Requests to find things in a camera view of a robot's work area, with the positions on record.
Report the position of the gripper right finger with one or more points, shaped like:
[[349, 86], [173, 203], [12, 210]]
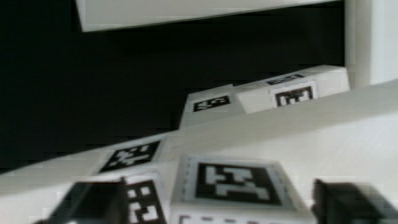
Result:
[[351, 204]]

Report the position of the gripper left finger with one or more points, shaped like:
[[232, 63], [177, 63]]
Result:
[[93, 204]]

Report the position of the white tagged cube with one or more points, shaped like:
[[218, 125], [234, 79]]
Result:
[[147, 199], [235, 191]]

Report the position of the white chair back frame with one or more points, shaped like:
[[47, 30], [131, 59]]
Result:
[[330, 138]]

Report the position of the white chair leg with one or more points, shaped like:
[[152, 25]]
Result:
[[292, 88], [211, 105]]

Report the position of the white U-shaped fence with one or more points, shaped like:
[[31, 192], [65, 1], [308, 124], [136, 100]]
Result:
[[371, 21]]

